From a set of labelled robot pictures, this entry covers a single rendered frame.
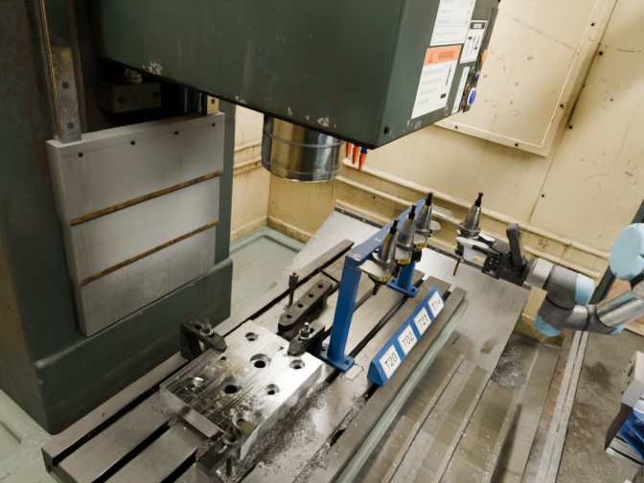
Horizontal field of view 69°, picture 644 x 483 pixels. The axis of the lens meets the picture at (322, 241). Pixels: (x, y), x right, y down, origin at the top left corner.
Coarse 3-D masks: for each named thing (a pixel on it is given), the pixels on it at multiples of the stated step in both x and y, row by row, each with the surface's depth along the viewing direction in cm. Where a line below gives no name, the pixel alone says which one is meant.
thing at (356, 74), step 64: (128, 0) 85; (192, 0) 77; (256, 0) 70; (320, 0) 65; (384, 0) 60; (128, 64) 91; (192, 64) 82; (256, 64) 74; (320, 64) 68; (384, 64) 63; (320, 128) 73; (384, 128) 68
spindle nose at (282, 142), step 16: (272, 128) 83; (288, 128) 81; (304, 128) 80; (272, 144) 84; (288, 144) 82; (304, 144) 82; (320, 144) 82; (336, 144) 85; (272, 160) 85; (288, 160) 84; (304, 160) 83; (320, 160) 84; (336, 160) 87; (288, 176) 85; (304, 176) 85; (320, 176) 86
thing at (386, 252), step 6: (390, 234) 108; (396, 234) 108; (384, 240) 109; (390, 240) 108; (396, 240) 109; (384, 246) 109; (390, 246) 109; (396, 246) 110; (378, 252) 111; (384, 252) 110; (390, 252) 110; (384, 258) 110; (390, 258) 110
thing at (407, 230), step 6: (408, 222) 117; (414, 222) 117; (402, 228) 118; (408, 228) 117; (414, 228) 118; (402, 234) 118; (408, 234) 118; (414, 234) 119; (402, 240) 119; (408, 240) 118
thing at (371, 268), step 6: (360, 264) 109; (366, 264) 109; (372, 264) 110; (378, 264) 110; (360, 270) 108; (366, 270) 107; (372, 270) 108; (378, 270) 108; (384, 270) 108; (372, 276) 106; (378, 276) 106; (384, 276) 107
